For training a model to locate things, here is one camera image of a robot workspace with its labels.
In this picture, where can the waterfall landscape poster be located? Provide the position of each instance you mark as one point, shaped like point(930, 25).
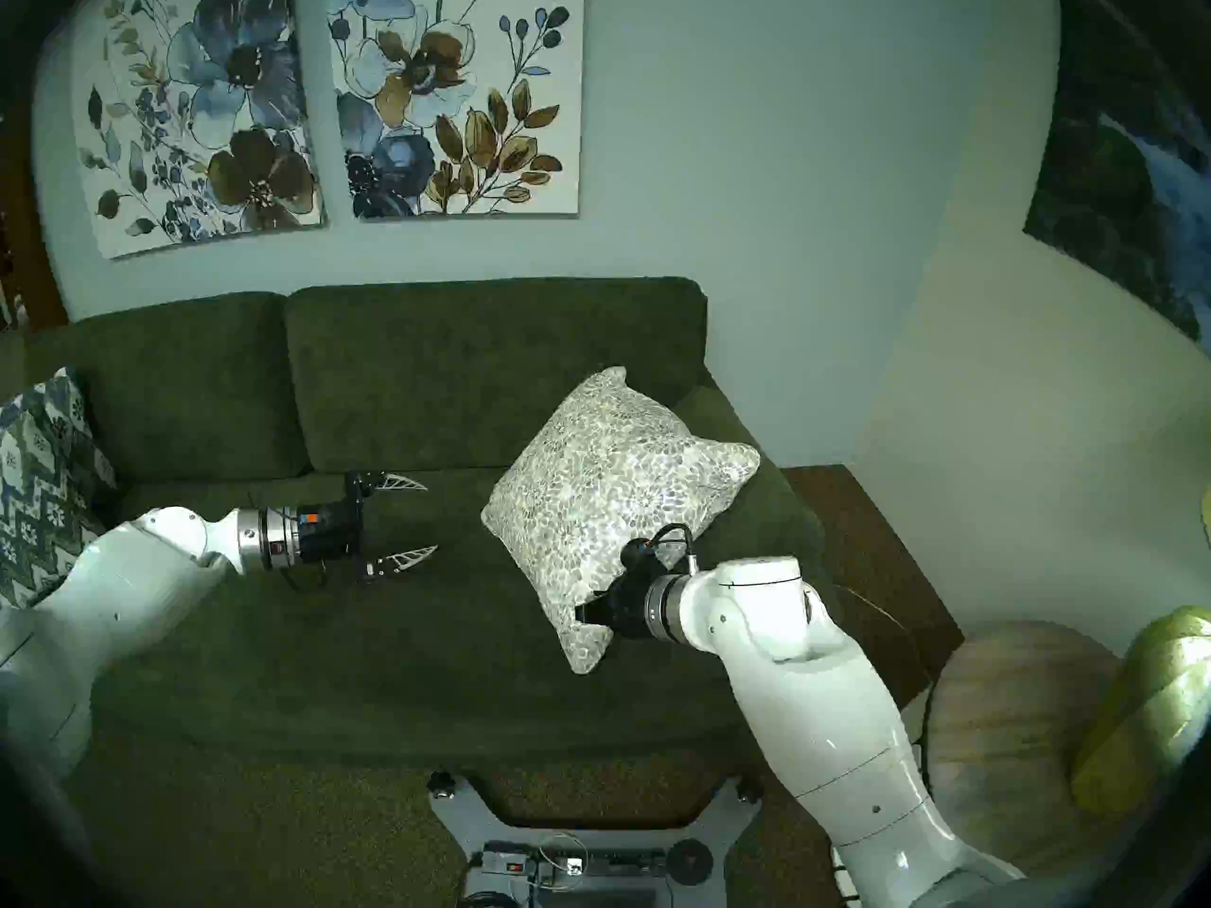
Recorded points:
point(1116, 159)

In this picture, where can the black round base knob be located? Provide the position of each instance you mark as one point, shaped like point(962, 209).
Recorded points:
point(691, 863)

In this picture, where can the round wooden side table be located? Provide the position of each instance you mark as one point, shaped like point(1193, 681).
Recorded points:
point(1003, 726)

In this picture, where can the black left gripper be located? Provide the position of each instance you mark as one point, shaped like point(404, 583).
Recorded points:
point(331, 532)

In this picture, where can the brown leaf flower canvas painting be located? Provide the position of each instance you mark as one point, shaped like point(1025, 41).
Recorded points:
point(454, 93)

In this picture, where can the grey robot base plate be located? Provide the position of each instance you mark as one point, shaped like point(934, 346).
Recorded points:
point(473, 826)

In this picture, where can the dark green fabric sofa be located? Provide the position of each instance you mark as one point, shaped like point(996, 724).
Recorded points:
point(426, 376)

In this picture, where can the black power strip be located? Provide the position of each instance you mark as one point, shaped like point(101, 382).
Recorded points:
point(615, 864)

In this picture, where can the black base caster wheel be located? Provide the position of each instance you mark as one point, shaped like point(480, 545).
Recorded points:
point(748, 789)
point(442, 785)

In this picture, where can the green sofa armrest cushion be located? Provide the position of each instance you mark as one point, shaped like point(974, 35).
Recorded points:
point(785, 518)

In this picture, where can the pebble print throw pillow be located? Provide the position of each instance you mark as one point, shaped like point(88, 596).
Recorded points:
point(615, 499)

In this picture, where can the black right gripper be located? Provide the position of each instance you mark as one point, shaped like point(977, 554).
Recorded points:
point(632, 594)

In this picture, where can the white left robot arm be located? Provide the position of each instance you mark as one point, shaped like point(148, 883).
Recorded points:
point(123, 575)

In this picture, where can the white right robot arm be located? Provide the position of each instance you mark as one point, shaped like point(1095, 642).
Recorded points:
point(833, 707)

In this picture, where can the white slatted stool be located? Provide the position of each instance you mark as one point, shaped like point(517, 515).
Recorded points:
point(842, 878)

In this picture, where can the blue flower canvas painting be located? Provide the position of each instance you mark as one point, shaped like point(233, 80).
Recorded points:
point(208, 112)

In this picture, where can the blue zigzag patterned pillow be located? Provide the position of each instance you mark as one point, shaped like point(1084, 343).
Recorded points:
point(43, 499)

